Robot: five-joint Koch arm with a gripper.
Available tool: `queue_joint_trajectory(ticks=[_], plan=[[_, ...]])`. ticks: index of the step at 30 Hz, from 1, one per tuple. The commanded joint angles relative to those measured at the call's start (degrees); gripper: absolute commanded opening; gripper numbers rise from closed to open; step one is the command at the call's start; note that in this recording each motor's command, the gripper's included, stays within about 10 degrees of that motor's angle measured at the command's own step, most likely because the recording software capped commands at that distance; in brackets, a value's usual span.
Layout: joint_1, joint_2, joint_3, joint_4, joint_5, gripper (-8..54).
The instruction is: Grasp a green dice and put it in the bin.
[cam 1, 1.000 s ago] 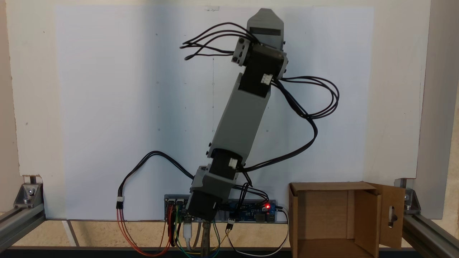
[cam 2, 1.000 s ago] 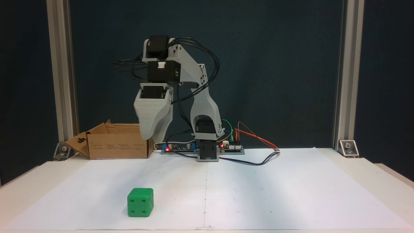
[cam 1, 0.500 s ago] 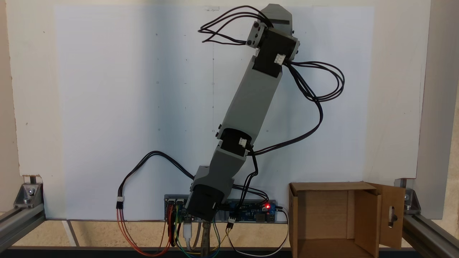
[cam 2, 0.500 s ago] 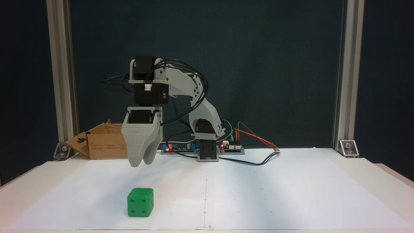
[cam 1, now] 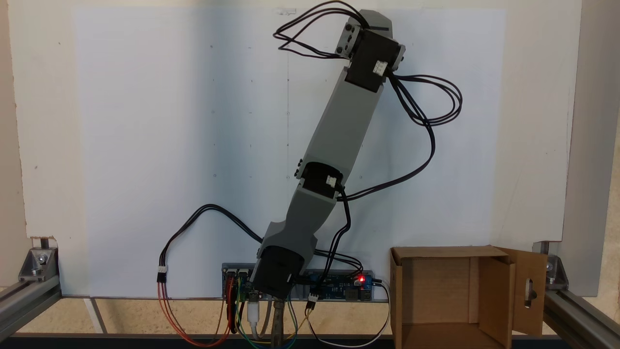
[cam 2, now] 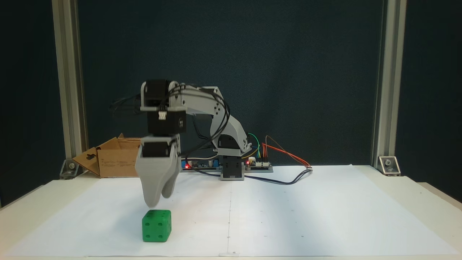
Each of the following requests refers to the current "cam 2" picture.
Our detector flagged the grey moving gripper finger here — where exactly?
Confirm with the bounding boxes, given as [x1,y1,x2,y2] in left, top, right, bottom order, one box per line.
[161,142,181,199]

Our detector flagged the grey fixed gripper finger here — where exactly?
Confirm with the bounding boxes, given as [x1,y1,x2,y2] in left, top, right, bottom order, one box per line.
[135,156,174,208]

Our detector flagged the green dice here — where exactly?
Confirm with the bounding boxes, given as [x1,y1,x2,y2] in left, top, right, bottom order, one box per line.
[142,210,172,242]

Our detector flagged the blue circuit board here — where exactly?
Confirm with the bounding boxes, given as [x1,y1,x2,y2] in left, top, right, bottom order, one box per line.
[180,157,222,170]

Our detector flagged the brown cardboard box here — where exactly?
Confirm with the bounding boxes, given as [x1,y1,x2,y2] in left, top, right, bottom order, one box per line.
[72,133,143,178]

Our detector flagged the large white paper sheet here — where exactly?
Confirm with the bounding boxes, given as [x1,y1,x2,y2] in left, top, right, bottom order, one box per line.
[3,164,459,257]

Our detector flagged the black arm cable loops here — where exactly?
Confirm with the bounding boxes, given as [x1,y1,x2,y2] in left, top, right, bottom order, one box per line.
[169,82,231,160]
[109,95,145,117]

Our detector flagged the metal corner bracket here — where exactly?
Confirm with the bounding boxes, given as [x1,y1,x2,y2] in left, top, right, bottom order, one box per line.
[378,156,401,177]
[60,158,88,179]

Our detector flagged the white circuit board with wires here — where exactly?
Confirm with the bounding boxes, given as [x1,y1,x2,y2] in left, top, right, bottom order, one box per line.
[245,157,272,169]

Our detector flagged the grey board mount plate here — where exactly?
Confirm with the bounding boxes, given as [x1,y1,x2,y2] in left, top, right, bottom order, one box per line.
[179,166,274,174]

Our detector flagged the green wire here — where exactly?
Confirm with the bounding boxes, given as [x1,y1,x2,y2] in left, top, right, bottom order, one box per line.
[248,133,262,159]

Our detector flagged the aluminium frame post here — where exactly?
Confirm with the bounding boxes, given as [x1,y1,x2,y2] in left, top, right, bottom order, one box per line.
[52,0,89,170]
[371,0,407,168]

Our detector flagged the long black table cable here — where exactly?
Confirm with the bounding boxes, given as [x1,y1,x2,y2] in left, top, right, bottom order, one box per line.
[188,167,313,186]

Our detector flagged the red orange wire bundle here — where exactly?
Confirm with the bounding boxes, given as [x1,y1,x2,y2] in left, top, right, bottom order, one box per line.
[261,143,313,169]

